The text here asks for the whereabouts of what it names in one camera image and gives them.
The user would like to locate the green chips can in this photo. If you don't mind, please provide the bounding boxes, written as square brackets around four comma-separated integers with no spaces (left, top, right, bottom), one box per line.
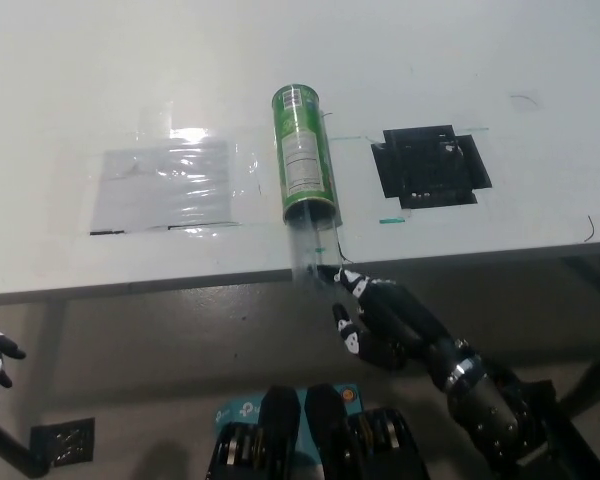
[270,83,342,224]

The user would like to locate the clear tape film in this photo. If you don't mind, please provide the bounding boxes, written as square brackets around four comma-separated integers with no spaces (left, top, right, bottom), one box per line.
[59,127,261,236]

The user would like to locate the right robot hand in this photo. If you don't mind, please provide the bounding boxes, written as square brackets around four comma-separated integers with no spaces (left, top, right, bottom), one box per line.
[331,267,476,390]

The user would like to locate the black tape patch on table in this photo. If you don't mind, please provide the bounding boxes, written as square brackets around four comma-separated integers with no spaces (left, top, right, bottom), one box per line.
[370,123,494,210]

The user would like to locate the clear plastic chips tray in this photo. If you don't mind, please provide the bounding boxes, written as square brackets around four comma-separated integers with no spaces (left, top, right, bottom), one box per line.
[284,198,344,290]

